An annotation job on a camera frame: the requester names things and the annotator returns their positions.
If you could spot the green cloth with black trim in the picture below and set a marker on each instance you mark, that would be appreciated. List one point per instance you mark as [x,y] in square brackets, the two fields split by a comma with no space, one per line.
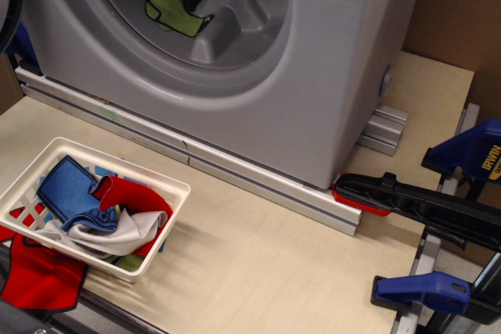
[171,15]

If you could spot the grey toy washing machine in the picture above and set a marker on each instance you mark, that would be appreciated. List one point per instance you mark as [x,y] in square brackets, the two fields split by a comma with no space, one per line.
[285,84]

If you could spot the red cloth in basket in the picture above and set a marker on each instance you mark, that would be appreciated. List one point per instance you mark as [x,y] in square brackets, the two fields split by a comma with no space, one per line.
[131,197]

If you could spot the blue cloth with black trim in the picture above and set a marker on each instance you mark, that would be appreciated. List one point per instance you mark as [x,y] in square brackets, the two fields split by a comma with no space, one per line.
[67,192]

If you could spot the white plastic basket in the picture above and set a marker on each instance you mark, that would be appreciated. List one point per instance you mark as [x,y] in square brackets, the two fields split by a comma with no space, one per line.
[18,202]

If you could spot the grey white cloth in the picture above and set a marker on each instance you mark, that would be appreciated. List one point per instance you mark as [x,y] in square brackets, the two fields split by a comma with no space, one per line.
[133,232]

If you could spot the short aluminium extrusion piece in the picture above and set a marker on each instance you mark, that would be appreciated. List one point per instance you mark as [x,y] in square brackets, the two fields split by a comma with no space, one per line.
[384,130]

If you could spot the green cloth at basket bottom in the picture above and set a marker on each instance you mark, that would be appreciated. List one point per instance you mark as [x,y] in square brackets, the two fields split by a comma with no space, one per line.
[129,262]

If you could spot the brown cardboard box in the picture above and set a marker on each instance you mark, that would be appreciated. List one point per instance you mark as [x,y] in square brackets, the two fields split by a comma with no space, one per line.
[466,34]

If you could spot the red cloth under basket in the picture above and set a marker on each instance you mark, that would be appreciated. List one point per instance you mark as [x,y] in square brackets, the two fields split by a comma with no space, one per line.
[41,280]

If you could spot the blue Irwin clamp upper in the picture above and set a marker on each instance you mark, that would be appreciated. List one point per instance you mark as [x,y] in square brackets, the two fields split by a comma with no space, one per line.
[476,151]

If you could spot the black red bar clamp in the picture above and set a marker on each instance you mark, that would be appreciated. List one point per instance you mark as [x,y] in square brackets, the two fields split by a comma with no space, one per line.
[450,217]

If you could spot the blue clamp lower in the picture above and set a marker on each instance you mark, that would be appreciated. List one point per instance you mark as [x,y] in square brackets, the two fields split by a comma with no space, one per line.
[436,290]

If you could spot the long aluminium extrusion rail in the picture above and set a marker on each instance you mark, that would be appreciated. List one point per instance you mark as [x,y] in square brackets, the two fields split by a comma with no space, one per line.
[314,203]

